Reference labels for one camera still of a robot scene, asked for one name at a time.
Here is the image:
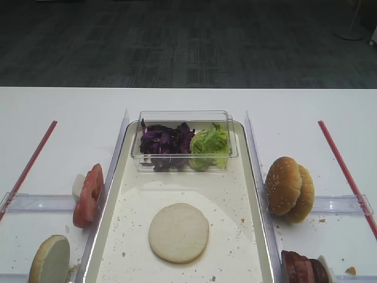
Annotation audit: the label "clear right lower crossbar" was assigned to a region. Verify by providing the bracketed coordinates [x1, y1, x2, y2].
[336, 274, 377, 283]

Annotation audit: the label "green lettuce pile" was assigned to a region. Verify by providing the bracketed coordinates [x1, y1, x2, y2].
[190, 123, 230, 171]

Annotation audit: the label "clear left long rail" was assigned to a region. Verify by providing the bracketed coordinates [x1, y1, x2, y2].
[71, 110, 130, 283]

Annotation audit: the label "clear left upper crossbar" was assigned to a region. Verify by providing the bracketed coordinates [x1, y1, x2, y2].
[1, 192, 76, 213]

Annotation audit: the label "clear right upper crossbar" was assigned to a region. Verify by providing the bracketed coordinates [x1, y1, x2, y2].
[310, 195, 374, 216]

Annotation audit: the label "white holder block right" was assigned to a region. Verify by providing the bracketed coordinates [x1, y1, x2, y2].
[318, 255, 337, 283]

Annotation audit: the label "purple cabbage pile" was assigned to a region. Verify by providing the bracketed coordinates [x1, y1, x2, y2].
[140, 119, 195, 171]

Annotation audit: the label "tomato slice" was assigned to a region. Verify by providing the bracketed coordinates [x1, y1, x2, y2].
[73, 163, 104, 228]

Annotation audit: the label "white metal tray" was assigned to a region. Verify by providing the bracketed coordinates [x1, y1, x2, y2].
[77, 122, 274, 282]

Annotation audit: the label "white holder block left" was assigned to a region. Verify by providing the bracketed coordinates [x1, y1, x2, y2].
[72, 174, 85, 203]

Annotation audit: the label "rear sesame bun top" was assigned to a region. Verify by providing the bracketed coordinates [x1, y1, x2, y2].
[285, 165, 315, 223]

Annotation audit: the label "clear right long rail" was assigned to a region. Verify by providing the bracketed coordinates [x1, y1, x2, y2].
[244, 112, 287, 282]

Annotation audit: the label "sesame bun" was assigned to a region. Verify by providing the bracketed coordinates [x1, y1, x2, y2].
[265, 156, 302, 216]
[285, 165, 315, 223]

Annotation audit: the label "clear long rail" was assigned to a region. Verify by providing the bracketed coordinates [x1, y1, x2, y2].
[244, 112, 287, 282]
[71, 110, 130, 283]

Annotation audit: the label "bun half cut side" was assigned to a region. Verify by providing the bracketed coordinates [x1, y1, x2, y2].
[28, 235, 70, 283]

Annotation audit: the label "white holder block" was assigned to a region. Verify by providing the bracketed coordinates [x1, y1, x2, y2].
[318, 255, 337, 283]
[72, 174, 85, 203]

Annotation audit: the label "front sesame bun top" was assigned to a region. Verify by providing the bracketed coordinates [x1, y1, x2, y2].
[265, 156, 302, 216]

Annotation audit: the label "clear plastic container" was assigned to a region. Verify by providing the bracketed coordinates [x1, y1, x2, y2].
[131, 110, 238, 172]

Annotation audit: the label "clear crossbar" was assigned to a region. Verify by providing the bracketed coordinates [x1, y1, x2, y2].
[1, 192, 76, 213]
[336, 274, 377, 283]
[310, 195, 374, 216]

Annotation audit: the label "bottom bun on tray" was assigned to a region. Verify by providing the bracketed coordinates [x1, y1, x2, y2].
[148, 203, 209, 264]

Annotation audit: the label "dark meat patty slices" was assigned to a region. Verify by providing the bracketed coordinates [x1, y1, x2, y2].
[281, 250, 330, 283]

